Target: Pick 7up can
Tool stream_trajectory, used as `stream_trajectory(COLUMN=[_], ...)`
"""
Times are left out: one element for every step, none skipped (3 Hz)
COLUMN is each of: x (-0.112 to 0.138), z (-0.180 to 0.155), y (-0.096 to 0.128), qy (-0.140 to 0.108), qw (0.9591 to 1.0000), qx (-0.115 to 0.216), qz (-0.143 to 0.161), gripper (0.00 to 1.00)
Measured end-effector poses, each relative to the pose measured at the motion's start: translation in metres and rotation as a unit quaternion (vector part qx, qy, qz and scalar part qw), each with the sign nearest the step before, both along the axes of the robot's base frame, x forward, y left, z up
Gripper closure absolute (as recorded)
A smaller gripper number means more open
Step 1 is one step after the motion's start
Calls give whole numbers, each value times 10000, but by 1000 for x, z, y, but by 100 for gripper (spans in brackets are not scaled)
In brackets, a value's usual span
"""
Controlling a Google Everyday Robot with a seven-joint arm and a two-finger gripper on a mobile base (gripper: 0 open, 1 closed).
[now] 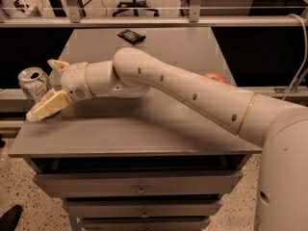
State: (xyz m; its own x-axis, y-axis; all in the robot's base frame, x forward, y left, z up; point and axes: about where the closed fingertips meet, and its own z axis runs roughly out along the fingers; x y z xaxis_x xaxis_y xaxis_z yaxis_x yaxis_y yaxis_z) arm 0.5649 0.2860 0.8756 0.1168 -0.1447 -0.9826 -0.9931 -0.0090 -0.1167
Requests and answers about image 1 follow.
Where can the white green 7up can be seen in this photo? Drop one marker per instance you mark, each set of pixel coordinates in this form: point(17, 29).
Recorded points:
point(34, 82)

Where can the grey drawer cabinet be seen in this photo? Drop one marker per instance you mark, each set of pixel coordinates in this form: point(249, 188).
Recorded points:
point(142, 164)

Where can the red apple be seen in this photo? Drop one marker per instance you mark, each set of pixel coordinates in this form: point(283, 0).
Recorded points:
point(215, 76)

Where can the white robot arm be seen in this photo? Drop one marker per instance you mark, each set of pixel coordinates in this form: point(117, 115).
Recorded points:
point(279, 127)

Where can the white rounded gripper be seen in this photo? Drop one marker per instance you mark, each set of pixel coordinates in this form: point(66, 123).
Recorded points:
point(73, 81)

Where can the metal railing frame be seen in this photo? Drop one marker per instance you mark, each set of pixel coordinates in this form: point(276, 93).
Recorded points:
point(159, 13)

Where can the black shoe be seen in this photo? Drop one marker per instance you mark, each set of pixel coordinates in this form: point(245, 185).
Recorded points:
point(10, 219)

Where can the black snack packet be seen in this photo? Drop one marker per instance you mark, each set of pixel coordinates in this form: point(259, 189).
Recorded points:
point(131, 37)

